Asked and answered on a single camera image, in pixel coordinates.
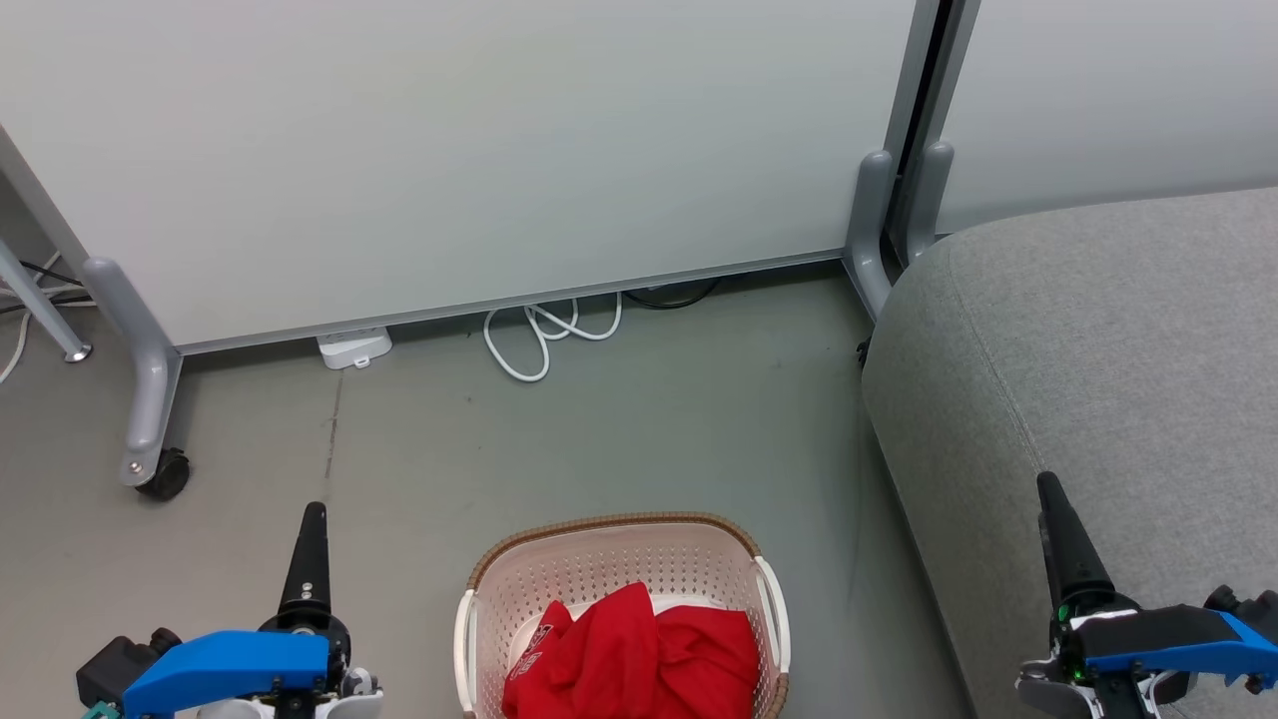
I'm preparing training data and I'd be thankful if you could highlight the grey metal table leg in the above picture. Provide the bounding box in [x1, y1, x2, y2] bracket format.
[0, 238, 94, 363]

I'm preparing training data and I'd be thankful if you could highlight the large black caster wheel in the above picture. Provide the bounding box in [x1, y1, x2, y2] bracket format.
[137, 448, 192, 502]

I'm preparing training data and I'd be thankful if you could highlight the short grey partition foot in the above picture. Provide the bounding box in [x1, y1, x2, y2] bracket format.
[844, 150, 897, 323]
[904, 141, 957, 267]

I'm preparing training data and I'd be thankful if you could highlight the white power strip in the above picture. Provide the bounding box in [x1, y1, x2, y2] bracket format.
[317, 328, 393, 371]

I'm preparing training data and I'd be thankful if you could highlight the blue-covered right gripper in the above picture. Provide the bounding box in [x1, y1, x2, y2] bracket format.
[1016, 471, 1278, 719]

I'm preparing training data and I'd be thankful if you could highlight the grey fabric sofa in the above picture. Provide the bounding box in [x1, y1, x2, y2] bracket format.
[861, 187, 1278, 719]

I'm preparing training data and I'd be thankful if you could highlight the large white partition panel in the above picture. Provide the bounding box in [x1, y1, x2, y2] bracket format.
[0, 0, 948, 357]

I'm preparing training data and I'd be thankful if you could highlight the black floor cable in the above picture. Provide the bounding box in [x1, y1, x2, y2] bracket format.
[621, 278, 722, 311]

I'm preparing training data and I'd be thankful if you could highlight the long grey partition foot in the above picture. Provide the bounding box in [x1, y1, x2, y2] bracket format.
[82, 257, 186, 490]

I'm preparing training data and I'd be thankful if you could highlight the narrow white partition panel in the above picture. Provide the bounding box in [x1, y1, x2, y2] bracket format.
[934, 0, 1278, 237]

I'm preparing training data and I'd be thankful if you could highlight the white coiled power cable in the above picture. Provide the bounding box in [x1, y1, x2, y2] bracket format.
[483, 293, 624, 383]

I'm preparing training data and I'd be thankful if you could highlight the white perforated laundry basket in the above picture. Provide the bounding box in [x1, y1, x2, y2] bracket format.
[454, 512, 792, 719]

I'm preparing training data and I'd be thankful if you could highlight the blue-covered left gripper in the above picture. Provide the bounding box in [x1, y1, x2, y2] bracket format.
[120, 501, 383, 719]

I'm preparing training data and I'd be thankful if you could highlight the red and white garment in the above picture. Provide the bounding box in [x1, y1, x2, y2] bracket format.
[501, 582, 762, 719]

